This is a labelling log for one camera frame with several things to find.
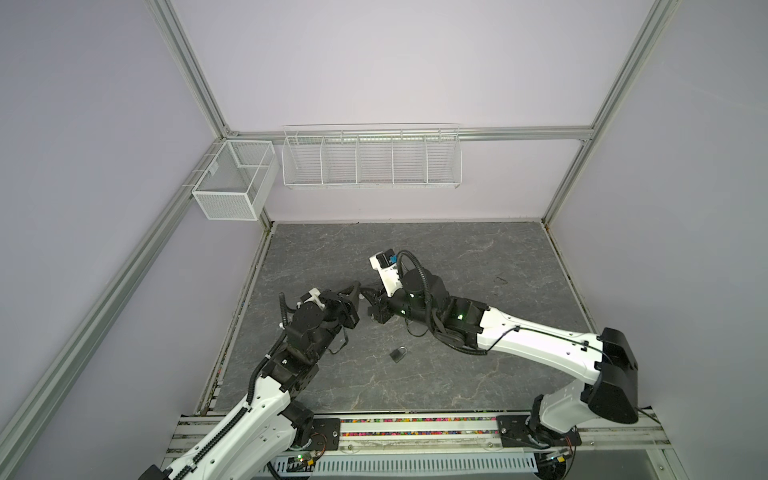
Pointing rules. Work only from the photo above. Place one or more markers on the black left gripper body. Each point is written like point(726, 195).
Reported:
point(338, 311)

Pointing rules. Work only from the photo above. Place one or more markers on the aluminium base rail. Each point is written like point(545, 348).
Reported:
point(378, 433)

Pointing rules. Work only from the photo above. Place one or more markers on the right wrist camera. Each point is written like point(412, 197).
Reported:
point(384, 263)

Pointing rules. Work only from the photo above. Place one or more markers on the white wire shelf basket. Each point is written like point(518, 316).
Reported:
point(420, 155)

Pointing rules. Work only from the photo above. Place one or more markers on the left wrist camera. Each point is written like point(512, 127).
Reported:
point(312, 296)

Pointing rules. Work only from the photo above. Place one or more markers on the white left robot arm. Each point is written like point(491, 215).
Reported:
point(269, 419)

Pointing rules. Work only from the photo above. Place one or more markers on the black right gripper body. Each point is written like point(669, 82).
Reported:
point(389, 307)

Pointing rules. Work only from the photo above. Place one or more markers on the white vented cable duct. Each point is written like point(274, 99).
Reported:
point(406, 465)

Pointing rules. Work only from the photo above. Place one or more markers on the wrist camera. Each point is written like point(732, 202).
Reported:
point(384, 263)
point(312, 296)

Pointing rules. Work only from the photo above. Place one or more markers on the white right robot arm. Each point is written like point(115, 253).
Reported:
point(603, 368)

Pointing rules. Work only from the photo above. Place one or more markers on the white mesh box basket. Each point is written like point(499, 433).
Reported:
point(237, 180)

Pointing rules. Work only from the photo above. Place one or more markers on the small black padlock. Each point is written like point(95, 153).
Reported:
point(398, 354)

